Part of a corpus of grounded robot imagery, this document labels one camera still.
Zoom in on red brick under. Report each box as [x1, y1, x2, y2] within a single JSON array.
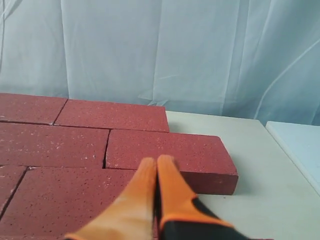
[[0, 123, 110, 168]]

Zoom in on red brick second row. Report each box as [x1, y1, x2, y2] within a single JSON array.
[[0, 165, 27, 217]]

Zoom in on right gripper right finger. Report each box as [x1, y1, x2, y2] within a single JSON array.
[[157, 155, 249, 240]]

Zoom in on white backdrop cloth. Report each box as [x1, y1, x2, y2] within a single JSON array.
[[0, 0, 320, 125]]

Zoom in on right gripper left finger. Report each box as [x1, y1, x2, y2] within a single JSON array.
[[64, 157, 157, 240]]

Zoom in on white side table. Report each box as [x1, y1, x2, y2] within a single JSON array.
[[265, 121, 320, 193]]

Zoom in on red brick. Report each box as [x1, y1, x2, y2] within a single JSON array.
[[105, 129, 239, 195], [0, 167, 135, 238], [0, 93, 68, 125], [54, 99, 170, 133]]

